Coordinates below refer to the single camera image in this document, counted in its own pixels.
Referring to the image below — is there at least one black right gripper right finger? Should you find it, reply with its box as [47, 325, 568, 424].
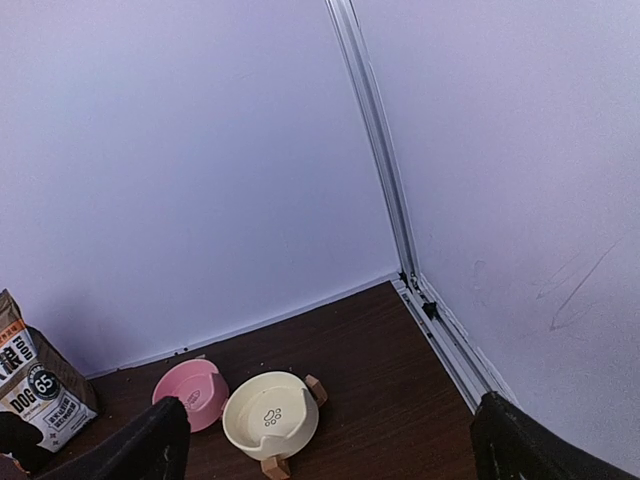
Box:
[470, 392, 634, 479]

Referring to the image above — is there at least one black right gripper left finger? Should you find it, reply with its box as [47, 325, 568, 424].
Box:
[29, 397, 191, 479]

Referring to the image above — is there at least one dog food bag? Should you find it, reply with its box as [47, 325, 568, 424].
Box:
[1, 290, 100, 474]

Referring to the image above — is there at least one pink pet bowl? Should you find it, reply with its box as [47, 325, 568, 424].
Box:
[151, 358, 230, 433]

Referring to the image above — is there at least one cream pet bowl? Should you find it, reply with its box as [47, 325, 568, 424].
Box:
[222, 371, 329, 479]

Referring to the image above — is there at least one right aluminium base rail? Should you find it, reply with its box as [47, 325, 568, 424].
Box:
[392, 272, 519, 411]

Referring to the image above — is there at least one right aluminium corner post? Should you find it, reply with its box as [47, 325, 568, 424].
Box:
[326, 0, 420, 284]

